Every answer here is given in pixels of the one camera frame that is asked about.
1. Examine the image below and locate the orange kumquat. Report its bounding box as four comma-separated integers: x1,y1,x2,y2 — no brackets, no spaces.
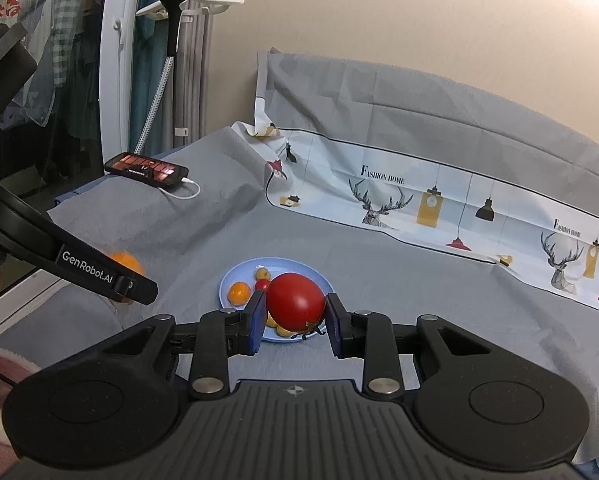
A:
226,282,252,307

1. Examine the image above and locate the small red cherry tomato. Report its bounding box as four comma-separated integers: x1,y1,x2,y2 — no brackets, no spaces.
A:
255,278,271,290

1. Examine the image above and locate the pale tan longan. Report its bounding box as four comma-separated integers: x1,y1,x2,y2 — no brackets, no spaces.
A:
255,268,271,281

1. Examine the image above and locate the red cherry tomato with stem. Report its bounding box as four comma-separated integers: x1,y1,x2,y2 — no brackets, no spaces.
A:
266,273,325,339

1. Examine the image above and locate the orange fruit edge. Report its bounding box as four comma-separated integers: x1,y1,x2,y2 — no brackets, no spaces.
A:
100,251,146,307

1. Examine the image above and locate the large yellow-green longan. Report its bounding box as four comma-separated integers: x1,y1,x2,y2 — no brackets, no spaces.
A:
266,314,278,328

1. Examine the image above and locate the yellow longan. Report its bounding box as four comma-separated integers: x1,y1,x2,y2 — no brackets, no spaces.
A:
275,325,295,338

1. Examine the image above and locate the blue plastic plate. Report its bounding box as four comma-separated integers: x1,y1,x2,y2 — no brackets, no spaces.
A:
219,257,334,344

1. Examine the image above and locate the grey cloth cover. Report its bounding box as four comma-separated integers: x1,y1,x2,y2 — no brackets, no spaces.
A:
0,51,599,460

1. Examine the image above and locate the white deer print cloth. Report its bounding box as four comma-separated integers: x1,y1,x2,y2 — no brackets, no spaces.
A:
231,119,599,319

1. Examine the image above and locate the black smartphone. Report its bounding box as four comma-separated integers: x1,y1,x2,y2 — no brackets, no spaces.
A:
104,152,188,191

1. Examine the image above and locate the grey curtain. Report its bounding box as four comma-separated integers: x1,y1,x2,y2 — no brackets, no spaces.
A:
128,0,212,155

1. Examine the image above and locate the white clothes hanger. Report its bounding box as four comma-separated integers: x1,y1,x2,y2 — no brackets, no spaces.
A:
136,0,245,21

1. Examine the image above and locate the white charging cable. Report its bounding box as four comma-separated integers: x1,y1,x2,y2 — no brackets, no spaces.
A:
164,176,202,201

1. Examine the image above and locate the garment steamer with hose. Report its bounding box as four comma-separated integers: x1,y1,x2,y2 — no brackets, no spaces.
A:
132,0,191,157

